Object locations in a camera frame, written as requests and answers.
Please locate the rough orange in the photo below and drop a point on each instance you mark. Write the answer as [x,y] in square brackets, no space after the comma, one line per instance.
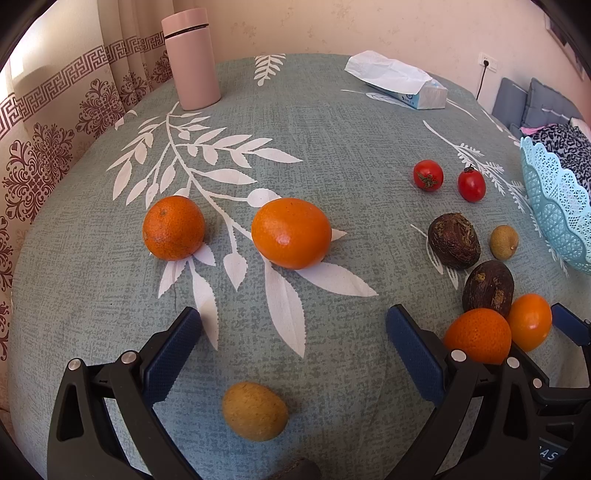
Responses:
[173,228]

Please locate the orange tangerine front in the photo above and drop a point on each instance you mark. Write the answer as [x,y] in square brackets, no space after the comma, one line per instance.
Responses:
[482,334]

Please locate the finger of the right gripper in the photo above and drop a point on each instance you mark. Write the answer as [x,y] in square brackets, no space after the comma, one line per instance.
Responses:
[577,330]

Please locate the large smooth orange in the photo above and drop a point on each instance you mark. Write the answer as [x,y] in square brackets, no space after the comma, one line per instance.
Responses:
[291,233]

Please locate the small smooth orange tangerine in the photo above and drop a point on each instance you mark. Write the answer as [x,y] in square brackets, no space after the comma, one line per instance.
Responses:
[530,320]

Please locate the patterned beige curtain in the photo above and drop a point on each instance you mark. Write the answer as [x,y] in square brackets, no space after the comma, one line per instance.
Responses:
[73,75]

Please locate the white wall socket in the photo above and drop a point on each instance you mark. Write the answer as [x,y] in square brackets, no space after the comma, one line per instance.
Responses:
[488,62]

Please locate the dark passion fruit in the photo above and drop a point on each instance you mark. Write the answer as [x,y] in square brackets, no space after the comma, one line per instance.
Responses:
[491,286]
[454,240]

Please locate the leopard print cloth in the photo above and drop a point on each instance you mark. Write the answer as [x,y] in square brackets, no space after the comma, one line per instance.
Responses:
[572,148]

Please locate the small brown kiwi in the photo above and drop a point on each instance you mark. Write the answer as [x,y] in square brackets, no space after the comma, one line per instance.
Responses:
[504,242]

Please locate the red cherry tomato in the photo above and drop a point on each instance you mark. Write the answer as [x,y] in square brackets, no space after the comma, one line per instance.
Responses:
[428,175]
[471,185]

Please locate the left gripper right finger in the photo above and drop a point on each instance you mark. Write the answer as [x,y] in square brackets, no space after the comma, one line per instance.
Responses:
[504,442]

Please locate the light blue lace basket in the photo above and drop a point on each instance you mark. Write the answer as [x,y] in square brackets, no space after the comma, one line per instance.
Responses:
[560,205]

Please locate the teal leaf-print tablecloth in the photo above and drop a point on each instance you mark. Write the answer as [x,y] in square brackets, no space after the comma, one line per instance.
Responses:
[86,286]

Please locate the grey blue sofa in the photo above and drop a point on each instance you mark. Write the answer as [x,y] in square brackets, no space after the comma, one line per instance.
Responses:
[538,106]

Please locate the tissue pack with white tissue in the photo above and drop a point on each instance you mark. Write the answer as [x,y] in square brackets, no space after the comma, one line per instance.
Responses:
[406,83]

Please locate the pink thermos bottle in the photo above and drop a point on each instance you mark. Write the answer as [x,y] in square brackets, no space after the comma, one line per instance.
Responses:
[188,44]

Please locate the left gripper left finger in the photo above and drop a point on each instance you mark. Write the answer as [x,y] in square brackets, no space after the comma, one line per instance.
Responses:
[82,442]

